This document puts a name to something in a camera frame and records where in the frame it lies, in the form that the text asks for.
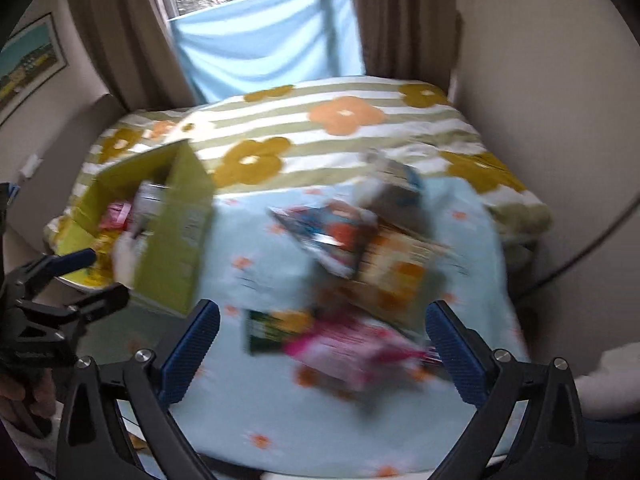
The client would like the floral striped blanket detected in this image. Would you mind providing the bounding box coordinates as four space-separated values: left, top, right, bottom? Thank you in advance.
42 76 553 261

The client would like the orange white snack packet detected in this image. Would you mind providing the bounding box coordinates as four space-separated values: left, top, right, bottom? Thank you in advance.
350 220 451 336

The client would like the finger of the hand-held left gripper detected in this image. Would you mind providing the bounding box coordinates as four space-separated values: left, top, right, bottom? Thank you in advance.
20 284 131 341
12 247 98 301

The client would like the yellow brown snack packet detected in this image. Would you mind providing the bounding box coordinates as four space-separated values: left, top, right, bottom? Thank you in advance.
242 310 316 356

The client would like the clear wrapper snack packet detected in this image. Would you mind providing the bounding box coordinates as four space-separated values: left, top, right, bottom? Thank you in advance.
131 182 168 233

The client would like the framed wall picture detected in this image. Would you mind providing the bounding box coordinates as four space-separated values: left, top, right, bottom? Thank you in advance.
0 12 68 126

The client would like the black clothes rack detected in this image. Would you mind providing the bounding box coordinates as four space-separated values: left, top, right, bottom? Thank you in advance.
515 200 640 301

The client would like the yellow-green cardboard box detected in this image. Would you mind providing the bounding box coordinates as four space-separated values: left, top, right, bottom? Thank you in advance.
52 138 216 318

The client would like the pink white snack packet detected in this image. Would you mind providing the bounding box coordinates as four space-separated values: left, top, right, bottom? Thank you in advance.
282 317 441 396

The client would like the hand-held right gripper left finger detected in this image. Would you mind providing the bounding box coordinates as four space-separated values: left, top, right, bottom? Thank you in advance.
56 299 222 480

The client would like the white garment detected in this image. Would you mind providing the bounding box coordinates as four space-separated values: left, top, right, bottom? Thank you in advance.
575 345 640 418

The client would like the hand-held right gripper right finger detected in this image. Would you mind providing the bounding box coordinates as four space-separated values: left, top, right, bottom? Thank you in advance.
425 300 588 480

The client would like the brown curtain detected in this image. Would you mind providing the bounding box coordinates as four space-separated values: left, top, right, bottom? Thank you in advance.
60 0 198 111
350 0 463 91

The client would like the white blue snack packet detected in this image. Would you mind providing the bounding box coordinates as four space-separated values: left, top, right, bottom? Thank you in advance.
350 150 426 221

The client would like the white grey snack packet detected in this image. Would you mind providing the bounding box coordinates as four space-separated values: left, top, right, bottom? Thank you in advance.
111 232 148 288

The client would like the light blue cloth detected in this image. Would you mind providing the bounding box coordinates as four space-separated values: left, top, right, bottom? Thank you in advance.
167 0 366 106

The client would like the daisy print blue tablecloth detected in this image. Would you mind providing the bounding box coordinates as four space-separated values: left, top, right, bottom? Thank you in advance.
65 180 531 476

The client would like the silver colourful snack packet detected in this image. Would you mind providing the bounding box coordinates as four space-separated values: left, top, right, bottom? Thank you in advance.
267 200 378 281

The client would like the beige bed headboard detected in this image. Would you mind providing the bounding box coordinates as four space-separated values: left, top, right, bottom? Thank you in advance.
0 92 126 251

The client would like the clear waffle packet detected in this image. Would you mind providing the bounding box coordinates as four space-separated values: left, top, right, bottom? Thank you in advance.
82 232 121 281

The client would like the person's left hand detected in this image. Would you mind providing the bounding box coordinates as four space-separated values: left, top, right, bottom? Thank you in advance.
0 365 56 436

